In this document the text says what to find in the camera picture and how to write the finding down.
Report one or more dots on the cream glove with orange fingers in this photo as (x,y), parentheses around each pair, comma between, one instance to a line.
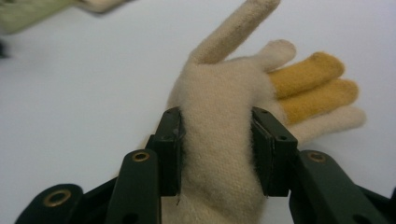
(218,124)

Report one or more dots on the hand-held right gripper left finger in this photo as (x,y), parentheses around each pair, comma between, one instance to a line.
(168,155)

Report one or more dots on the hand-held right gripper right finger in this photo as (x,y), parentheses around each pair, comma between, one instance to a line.
(277,155)

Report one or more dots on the yellow-green plastic basket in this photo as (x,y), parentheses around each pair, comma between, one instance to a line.
(25,15)

